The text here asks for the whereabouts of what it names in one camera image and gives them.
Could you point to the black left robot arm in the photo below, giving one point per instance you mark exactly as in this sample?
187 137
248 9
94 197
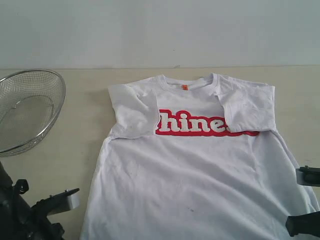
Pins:
10 200

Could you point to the round metal mesh basket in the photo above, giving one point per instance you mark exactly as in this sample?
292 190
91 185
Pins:
30 103

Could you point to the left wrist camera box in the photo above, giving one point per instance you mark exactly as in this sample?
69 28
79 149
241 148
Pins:
56 204

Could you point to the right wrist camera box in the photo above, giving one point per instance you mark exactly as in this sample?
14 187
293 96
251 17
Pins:
308 176

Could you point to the white t-shirt red lettering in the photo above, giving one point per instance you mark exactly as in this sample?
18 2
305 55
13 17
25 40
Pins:
194 160

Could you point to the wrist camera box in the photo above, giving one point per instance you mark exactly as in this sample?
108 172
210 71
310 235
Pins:
56 204
308 176

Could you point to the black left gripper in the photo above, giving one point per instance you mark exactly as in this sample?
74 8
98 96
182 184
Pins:
31 224

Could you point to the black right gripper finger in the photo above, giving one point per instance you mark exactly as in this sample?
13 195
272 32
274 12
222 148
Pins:
304 224

